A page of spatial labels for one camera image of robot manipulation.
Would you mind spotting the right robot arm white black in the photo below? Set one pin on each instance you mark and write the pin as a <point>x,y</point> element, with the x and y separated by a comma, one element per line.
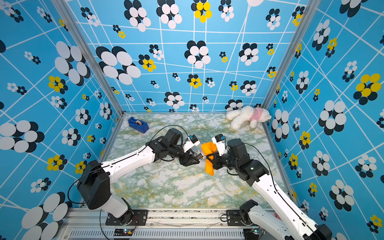
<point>289,222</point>

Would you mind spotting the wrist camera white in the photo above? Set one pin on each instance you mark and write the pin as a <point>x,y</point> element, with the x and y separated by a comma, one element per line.
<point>192,141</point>
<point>220,142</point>

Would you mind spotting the orange towel cloth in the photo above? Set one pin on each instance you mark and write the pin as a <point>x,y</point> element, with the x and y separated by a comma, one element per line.
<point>209,149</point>

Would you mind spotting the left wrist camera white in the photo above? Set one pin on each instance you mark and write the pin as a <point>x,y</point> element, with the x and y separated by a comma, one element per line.
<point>192,141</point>

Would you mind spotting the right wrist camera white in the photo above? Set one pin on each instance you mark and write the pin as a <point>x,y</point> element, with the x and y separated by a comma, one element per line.
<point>220,142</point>

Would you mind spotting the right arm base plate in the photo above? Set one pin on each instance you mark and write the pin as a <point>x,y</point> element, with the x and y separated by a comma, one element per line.
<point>233,218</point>

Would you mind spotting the blue tape dispenser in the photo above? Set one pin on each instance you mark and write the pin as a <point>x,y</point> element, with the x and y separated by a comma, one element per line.
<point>138,125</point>

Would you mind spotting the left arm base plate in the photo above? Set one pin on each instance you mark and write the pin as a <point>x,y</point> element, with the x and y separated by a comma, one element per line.
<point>131,218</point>

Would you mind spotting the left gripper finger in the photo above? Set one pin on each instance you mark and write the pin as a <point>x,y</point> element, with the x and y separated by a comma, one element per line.
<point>192,155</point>
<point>189,162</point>

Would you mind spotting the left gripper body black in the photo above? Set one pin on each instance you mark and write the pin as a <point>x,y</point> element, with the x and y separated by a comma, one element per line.
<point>177,151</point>

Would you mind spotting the newspaper print pouch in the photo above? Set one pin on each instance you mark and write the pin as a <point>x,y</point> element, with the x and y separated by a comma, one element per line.
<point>199,156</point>

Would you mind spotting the aluminium frame rail front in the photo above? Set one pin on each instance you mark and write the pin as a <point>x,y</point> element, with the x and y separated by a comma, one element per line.
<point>162,224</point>

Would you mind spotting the white plush toy pink shirt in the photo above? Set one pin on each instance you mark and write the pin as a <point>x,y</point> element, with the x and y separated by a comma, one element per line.
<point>248,114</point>

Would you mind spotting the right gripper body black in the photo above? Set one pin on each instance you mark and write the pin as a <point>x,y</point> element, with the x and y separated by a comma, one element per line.
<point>225,161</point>

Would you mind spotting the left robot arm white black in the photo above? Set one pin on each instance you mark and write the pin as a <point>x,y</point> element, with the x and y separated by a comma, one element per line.
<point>95,183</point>

